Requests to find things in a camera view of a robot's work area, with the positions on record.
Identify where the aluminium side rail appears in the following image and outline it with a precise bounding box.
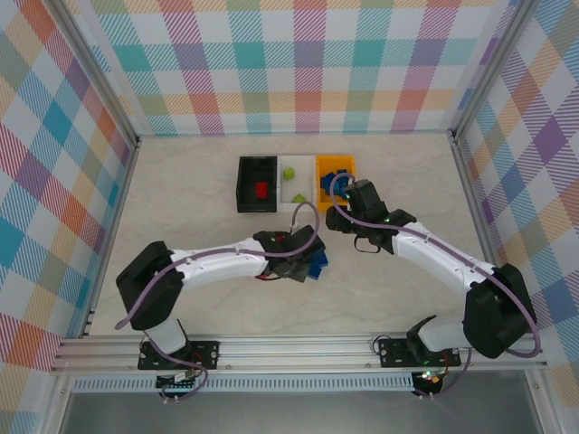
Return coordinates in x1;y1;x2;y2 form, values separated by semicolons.
79;135;142;340
450;130;498;272

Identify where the small controller circuit board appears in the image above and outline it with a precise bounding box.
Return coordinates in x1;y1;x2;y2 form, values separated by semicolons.
413;369;447;394
156;369;204;392

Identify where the black plastic bin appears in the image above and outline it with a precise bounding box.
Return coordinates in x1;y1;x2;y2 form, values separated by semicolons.
235;156;280;213

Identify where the white plastic bin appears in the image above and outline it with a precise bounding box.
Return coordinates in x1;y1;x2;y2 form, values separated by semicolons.
276;155;318;213

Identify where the yellow plastic bin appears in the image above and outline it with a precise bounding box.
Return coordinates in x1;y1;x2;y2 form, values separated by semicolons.
315;154;359;213

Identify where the white slotted cable duct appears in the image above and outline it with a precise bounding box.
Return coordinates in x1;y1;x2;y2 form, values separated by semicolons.
71;377;416;393

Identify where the aluminium mounting rail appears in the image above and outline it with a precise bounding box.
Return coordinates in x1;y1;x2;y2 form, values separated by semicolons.
48;333;549;375

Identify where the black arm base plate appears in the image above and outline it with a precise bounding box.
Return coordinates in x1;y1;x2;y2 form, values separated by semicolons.
377;337;462;370
138;338;222;372

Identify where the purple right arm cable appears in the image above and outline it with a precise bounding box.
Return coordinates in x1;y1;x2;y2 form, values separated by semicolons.
329;173;543;402

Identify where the aluminium frame post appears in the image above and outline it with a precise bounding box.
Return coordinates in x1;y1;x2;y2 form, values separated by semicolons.
48;0;142;148
450;0;535;144

